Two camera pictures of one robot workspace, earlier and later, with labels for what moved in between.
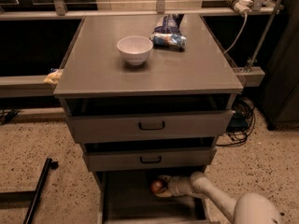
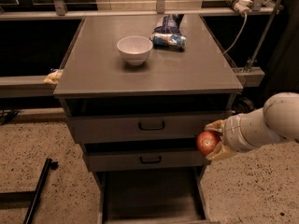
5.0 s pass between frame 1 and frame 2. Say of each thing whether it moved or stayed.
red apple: moved
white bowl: stayed
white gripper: moved
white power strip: stayed
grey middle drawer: stayed
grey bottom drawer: stayed
